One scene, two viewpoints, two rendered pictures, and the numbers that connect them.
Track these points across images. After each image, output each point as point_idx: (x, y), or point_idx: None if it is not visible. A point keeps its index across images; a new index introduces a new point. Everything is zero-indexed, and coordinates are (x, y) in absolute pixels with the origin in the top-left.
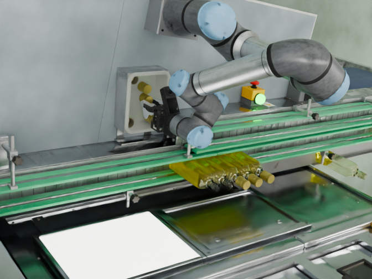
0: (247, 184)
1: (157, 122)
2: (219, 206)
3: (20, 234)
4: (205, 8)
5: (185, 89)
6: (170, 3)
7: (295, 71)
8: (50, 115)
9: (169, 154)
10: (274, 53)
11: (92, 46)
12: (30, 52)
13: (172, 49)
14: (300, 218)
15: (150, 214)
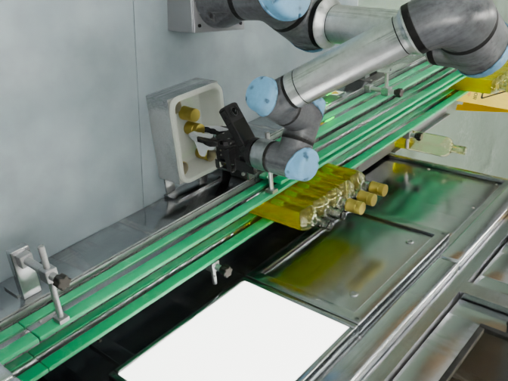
0: (362, 206)
1: (226, 158)
2: (326, 243)
3: (84, 374)
4: None
5: (276, 104)
6: None
7: (454, 38)
8: (72, 191)
9: (245, 194)
10: (419, 19)
11: (106, 74)
12: (20, 106)
13: (209, 50)
14: (432, 230)
15: (249, 284)
